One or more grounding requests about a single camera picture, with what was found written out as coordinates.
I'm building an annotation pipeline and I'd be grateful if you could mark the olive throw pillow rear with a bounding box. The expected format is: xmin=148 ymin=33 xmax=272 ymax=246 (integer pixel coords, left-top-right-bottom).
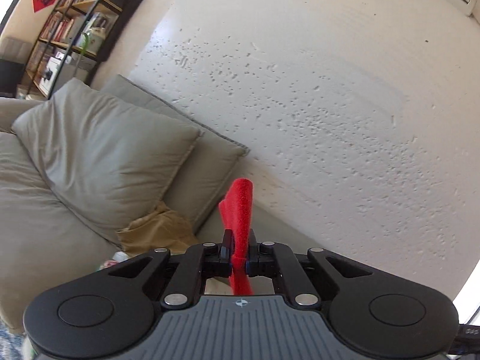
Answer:
xmin=101 ymin=75 xmax=249 ymax=233

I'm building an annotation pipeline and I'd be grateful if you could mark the tan crumpled garment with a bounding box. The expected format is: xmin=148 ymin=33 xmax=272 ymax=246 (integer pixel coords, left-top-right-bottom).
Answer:
xmin=116 ymin=201 xmax=199 ymax=257

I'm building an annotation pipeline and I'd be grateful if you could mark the left sofa seat cushion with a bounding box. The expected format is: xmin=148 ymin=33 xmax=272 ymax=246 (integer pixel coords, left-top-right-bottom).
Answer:
xmin=1 ymin=133 xmax=117 ymax=333

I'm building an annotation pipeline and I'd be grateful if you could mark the olive throw pillow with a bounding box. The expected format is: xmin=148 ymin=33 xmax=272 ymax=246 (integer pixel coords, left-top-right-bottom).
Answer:
xmin=12 ymin=79 xmax=202 ymax=243
xmin=101 ymin=75 xmax=249 ymax=233

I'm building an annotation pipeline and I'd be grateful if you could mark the wooden bookshelf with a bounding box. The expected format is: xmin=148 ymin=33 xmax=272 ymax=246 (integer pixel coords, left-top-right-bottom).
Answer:
xmin=16 ymin=0 xmax=143 ymax=100

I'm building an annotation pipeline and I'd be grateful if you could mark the olive throw pillow front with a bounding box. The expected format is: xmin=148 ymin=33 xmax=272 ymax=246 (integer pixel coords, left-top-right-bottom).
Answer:
xmin=12 ymin=79 xmax=202 ymax=243

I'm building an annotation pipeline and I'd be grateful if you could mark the black cable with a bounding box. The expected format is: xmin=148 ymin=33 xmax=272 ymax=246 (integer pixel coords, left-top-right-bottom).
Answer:
xmin=447 ymin=323 xmax=480 ymax=357

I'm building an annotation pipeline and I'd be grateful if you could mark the blue patterned rug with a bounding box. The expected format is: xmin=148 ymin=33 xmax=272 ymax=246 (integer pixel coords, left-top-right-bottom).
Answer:
xmin=0 ymin=323 xmax=24 ymax=360

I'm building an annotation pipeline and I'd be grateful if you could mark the red t-shirt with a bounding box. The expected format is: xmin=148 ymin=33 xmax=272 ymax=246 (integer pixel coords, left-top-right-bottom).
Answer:
xmin=219 ymin=178 xmax=253 ymax=296

